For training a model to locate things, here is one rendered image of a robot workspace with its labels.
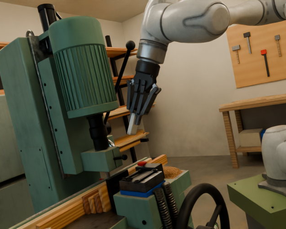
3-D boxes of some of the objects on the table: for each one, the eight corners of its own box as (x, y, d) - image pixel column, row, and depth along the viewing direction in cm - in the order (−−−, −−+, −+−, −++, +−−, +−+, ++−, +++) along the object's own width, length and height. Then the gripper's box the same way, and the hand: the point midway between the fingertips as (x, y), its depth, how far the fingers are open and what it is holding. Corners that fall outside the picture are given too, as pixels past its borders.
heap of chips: (173, 179, 92) (171, 171, 92) (147, 177, 100) (145, 170, 100) (184, 170, 99) (183, 163, 99) (159, 170, 107) (157, 163, 107)
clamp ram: (128, 210, 73) (122, 181, 72) (111, 207, 78) (105, 179, 77) (147, 196, 80) (141, 169, 79) (130, 194, 85) (124, 169, 84)
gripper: (172, 67, 78) (153, 140, 81) (140, 62, 86) (124, 128, 88) (159, 62, 72) (139, 141, 75) (126, 56, 80) (109, 128, 83)
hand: (133, 124), depth 81 cm, fingers closed
